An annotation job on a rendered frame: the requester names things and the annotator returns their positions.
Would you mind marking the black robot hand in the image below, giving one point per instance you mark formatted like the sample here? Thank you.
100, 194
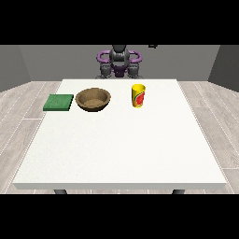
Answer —
152, 46

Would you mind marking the yellow cup with melon print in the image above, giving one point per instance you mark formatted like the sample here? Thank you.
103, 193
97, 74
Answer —
138, 96

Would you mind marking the brown wooden bowl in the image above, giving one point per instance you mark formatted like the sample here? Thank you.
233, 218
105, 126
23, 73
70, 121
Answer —
93, 99

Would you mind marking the green square pad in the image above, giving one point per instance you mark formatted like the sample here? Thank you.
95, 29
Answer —
58, 102

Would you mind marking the grey robot trunk purple rings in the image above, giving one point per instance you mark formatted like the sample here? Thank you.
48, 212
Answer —
119, 63

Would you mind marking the dark table leg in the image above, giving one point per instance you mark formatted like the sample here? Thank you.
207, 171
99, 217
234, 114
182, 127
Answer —
60, 191
178, 191

